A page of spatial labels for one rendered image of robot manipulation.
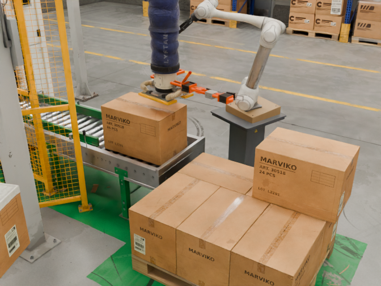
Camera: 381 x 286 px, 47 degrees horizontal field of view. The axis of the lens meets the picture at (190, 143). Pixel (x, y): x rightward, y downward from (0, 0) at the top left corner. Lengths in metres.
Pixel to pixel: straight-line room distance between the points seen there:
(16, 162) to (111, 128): 0.86
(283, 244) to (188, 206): 0.71
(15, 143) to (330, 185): 2.14
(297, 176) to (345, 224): 1.16
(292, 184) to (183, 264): 0.90
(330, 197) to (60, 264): 2.03
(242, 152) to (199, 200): 1.07
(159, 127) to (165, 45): 0.63
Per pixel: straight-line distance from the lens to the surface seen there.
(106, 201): 4.16
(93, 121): 4.49
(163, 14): 3.24
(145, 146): 3.56
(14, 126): 3.23
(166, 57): 3.32
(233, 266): 2.79
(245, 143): 4.02
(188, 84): 3.31
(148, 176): 3.49
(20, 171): 3.37
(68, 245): 3.73
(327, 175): 2.90
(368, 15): 10.08
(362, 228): 4.04
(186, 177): 3.41
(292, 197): 3.07
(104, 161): 3.76
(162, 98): 3.39
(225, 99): 3.07
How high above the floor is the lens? 2.31
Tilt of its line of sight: 27 degrees down
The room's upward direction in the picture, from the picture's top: straight up
